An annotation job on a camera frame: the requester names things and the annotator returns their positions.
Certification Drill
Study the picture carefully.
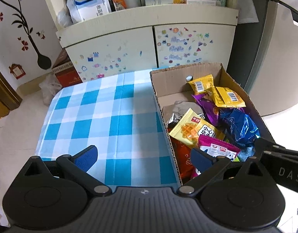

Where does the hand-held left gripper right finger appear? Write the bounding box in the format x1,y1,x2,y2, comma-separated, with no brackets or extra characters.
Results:
177,147,277,198

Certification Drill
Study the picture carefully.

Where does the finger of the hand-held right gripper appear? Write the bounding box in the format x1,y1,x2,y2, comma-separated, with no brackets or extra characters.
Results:
253,138,286,162

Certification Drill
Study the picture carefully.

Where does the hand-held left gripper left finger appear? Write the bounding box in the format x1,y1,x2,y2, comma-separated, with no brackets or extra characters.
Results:
17,145,113,197

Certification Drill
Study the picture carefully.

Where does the pink snack packet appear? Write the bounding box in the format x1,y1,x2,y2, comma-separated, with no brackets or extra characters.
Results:
197,135,242,162

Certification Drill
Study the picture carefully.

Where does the yellow waffle snack packet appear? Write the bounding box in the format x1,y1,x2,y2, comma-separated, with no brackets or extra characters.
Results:
187,75,215,95
169,108,224,148
209,87,246,108

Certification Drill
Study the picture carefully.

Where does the purple snack packet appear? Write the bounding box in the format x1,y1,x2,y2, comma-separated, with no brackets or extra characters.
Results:
192,93,221,127

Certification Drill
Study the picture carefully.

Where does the silver foil snack packet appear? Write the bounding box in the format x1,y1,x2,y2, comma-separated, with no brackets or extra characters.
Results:
162,101,204,124

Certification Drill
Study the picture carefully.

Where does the orange snack packet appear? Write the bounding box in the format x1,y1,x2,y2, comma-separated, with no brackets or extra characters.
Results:
173,139,195,179

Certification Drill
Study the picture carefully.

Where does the blue foil snack packet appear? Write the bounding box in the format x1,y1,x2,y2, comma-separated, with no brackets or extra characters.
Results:
218,107,261,148

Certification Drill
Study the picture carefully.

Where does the blue checked tablecloth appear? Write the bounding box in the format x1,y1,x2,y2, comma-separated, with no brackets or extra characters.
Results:
35,69,183,187

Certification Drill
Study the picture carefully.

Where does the white plastic bag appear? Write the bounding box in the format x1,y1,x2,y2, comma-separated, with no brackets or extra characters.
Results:
39,74,63,106

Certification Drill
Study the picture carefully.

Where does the grey round appliance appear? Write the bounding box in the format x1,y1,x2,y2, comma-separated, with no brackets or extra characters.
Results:
227,0,298,117

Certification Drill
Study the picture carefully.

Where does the brown patterned cardboard box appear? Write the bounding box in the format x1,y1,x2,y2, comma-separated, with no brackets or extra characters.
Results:
52,49,83,88

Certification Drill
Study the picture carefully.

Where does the brown wooden door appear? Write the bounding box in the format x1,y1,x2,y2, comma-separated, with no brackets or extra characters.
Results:
0,63,23,122

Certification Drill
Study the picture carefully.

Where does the cream cabinet with stickers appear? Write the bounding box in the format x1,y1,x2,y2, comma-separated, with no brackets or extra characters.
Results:
38,0,239,82

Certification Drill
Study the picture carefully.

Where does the white hanging cloth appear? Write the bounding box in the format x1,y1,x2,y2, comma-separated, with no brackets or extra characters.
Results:
237,0,258,25

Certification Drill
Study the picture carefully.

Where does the white and blue carton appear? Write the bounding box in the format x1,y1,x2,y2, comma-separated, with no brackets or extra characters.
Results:
66,0,112,22

